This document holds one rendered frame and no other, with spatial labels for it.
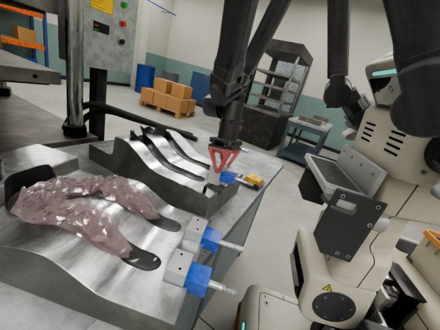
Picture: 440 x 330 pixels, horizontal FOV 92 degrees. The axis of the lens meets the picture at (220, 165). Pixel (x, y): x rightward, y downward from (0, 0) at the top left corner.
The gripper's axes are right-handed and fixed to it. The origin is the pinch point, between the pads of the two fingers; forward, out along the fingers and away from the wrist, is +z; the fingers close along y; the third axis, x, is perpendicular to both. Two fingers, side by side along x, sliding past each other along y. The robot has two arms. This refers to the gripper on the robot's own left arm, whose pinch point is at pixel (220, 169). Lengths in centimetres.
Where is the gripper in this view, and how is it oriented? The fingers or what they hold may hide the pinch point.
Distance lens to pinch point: 63.2
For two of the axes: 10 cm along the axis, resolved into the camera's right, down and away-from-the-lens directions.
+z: -1.9, 9.6, 2.0
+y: -4.1, 1.1, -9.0
